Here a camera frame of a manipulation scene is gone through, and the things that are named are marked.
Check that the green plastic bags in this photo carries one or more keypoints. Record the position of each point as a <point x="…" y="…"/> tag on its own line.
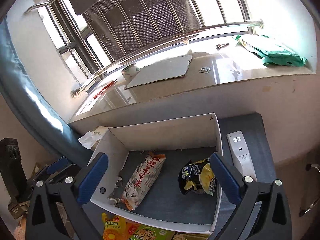
<point x="270" y="51"/>

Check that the small metal clip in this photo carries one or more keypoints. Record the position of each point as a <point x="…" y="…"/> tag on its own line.
<point x="205" y="70"/>

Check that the white cardboard box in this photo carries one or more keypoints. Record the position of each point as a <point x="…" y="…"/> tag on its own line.
<point x="181" y="140"/>

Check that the steel window railing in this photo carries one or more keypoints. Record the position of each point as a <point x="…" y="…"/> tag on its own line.
<point x="165" y="42"/>

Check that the black yellow chip bag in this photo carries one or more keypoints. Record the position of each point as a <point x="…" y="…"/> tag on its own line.
<point x="197" y="177"/>

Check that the black speaker box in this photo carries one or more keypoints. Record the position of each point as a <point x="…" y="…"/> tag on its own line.
<point x="11" y="168"/>

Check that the white remote control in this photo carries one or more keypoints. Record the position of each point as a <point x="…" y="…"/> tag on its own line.
<point x="240" y="154"/>

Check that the tissue pack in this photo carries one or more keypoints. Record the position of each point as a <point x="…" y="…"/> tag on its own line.
<point x="90" y="140"/>

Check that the teal curtain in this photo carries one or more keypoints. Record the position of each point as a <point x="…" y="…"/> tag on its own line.
<point x="32" y="110"/>

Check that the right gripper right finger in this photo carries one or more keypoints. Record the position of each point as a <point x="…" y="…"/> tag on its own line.
<point x="273" y="220"/>

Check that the green seaweed snack bag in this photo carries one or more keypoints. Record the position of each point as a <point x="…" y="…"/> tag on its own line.
<point x="149" y="233"/>

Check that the grey cardboard sheet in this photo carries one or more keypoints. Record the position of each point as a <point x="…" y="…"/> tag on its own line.
<point x="160" y="71"/>

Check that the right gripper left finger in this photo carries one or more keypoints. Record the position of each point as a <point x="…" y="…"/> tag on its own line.
<point x="43" y="219"/>

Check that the grey hanging cloth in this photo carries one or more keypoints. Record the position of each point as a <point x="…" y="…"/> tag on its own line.
<point x="124" y="26"/>

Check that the yellow corn snack bag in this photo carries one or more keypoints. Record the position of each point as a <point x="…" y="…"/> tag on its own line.
<point x="118" y="228"/>

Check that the spicy peanut snack bag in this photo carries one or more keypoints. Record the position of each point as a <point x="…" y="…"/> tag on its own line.
<point x="142" y="180"/>

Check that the metal chair leg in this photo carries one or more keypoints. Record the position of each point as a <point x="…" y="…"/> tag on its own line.
<point x="311" y="197"/>

